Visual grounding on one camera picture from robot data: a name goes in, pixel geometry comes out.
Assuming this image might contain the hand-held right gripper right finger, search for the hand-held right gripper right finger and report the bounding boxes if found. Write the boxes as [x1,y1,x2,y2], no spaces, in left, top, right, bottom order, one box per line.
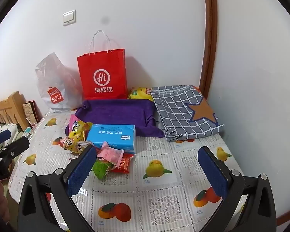
[198,146,277,232]

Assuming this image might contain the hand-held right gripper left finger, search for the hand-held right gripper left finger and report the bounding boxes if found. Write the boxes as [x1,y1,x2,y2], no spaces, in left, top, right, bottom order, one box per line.
[17,145,98,232]

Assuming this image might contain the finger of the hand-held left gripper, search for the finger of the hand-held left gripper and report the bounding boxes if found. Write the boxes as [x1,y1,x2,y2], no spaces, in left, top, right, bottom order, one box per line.
[0,136,30,161]
[0,129,12,148]

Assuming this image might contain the green snack packet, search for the green snack packet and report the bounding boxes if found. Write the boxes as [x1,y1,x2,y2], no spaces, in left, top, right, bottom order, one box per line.
[92,161,114,180]

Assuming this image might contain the yellow candy packet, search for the yellow candy packet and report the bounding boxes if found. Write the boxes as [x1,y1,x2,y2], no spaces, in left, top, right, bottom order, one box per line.
[62,136,92,155]

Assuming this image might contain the pink peach snack packet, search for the pink peach snack packet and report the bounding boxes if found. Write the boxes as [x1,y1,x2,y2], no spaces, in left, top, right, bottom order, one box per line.
[97,141,125,168]

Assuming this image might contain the red snack packet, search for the red snack packet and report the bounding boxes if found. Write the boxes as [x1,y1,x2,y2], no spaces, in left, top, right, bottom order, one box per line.
[110,153,134,174]

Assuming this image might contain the pink and yellow snack bag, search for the pink and yellow snack bag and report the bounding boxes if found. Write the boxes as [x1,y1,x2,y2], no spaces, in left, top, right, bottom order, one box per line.
[68,115,94,142]

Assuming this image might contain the person's left hand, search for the person's left hand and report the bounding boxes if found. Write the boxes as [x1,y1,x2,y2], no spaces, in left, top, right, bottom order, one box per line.
[0,181,10,228]

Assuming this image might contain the wooden slatted furniture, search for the wooden slatted furniture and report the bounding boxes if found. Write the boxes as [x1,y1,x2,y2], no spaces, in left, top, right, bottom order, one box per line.
[0,91,27,132]

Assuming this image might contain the brown patterned box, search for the brown patterned box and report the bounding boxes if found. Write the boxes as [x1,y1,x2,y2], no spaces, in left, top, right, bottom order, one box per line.
[22,100,43,128]

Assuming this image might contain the blue tissue pack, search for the blue tissue pack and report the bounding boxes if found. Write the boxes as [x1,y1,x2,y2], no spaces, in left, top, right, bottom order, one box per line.
[86,124,136,154]

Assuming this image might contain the fruit print tablecloth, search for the fruit print tablecloth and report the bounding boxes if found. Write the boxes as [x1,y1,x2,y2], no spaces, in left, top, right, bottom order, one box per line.
[8,109,247,232]

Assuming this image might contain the purple towel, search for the purple towel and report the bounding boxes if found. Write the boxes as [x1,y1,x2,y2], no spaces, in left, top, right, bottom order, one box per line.
[65,99,165,138]

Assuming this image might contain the grey checked cloth with star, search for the grey checked cloth with star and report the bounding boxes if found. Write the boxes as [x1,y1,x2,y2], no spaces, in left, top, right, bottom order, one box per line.
[150,84,225,142]

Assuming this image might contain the white plastic shopping bag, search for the white plastic shopping bag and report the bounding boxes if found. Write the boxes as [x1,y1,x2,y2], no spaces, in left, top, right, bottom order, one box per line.
[34,52,84,113]

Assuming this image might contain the yellow chip bag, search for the yellow chip bag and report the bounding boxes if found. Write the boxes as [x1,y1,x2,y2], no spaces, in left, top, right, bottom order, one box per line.
[128,86,154,102]

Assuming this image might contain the red paper bag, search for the red paper bag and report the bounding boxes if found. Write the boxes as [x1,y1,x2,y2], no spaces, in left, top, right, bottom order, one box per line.
[77,30,128,100]

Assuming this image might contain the brown wooden door frame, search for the brown wooden door frame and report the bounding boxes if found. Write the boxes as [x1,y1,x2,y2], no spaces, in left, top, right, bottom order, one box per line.
[199,0,218,99]

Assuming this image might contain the white light switch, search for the white light switch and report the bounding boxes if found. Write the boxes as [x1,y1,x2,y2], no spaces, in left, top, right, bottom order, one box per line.
[62,10,76,26]

